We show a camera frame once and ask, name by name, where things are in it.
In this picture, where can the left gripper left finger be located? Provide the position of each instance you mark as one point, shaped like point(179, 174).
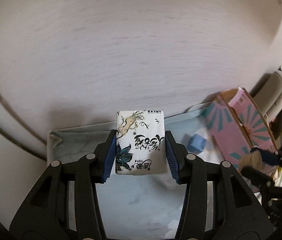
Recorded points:
point(63, 203)

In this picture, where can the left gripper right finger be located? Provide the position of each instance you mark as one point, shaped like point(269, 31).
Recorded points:
point(218, 203)

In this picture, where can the blue square box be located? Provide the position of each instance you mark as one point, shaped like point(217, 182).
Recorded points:
point(196, 144)

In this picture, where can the white printed tissue pack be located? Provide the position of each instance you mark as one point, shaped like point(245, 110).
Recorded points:
point(140, 143)

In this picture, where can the pink teal cardboard box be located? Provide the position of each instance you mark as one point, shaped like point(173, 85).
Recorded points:
point(236, 124)

